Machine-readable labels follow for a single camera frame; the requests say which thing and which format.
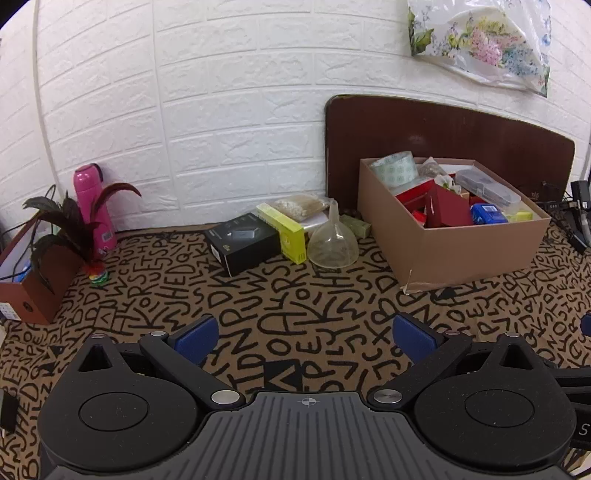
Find pink thermos bottle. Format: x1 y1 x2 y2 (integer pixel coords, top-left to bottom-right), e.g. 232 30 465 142
74 164 118 259

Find letter-print tablecloth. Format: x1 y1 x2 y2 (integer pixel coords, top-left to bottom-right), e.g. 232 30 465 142
0 217 591 480

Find flat red box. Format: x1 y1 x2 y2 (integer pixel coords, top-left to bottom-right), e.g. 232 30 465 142
395 179 437 205

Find dark brown wooden board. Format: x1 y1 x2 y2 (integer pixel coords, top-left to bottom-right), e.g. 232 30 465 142
324 94 577 217

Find patterned tape roll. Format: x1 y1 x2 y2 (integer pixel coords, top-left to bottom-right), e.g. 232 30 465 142
370 151 419 186

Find clear plastic case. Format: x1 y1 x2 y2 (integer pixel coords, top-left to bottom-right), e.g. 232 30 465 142
455 168 522 209

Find floral plastic bag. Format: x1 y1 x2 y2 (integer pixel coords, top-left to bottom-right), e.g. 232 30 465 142
406 0 554 99

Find brown cardboard box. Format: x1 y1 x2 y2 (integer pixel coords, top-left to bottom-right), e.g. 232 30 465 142
358 157 552 295

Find black power adapters with cables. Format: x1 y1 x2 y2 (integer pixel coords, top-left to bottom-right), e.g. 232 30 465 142
536 179 591 254

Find clear plastic funnel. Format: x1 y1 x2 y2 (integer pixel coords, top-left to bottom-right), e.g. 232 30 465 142
307 199 359 269

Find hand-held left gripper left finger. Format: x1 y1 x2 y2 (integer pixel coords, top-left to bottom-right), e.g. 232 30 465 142
69 316 246 412

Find blue packet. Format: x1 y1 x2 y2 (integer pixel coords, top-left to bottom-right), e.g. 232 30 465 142
470 203 509 225

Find dark red box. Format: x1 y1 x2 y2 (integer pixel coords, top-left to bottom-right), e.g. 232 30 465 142
424 185 475 228

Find bag of cotton swabs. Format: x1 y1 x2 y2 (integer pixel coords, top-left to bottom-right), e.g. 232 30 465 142
272 194 334 232

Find yellow-green long box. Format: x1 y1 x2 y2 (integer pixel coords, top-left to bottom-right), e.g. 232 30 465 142
256 203 307 265

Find dark red feather shuttlecock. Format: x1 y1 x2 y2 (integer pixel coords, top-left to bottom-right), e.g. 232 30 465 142
22 182 142 289

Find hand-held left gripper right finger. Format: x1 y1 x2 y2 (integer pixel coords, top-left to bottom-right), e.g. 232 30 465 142
368 313 539 412

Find black product box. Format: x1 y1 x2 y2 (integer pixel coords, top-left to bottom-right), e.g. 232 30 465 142
203 212 282 278

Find small green box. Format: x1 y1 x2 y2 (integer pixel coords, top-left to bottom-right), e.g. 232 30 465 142
341 215 373 240

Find brown open box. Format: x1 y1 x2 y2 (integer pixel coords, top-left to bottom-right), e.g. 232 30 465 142
0 222 88 326

